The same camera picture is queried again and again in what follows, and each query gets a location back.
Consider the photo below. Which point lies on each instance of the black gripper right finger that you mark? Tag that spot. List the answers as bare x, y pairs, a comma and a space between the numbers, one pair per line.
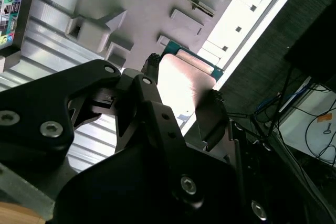
212, 121

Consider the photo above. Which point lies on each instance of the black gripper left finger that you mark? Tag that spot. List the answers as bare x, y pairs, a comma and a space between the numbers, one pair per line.
39, 108

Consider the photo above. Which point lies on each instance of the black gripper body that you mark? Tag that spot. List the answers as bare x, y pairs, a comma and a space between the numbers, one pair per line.
126, 195

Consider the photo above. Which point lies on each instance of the silver CPU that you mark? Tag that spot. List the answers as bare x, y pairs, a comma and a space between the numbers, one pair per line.
183, 82

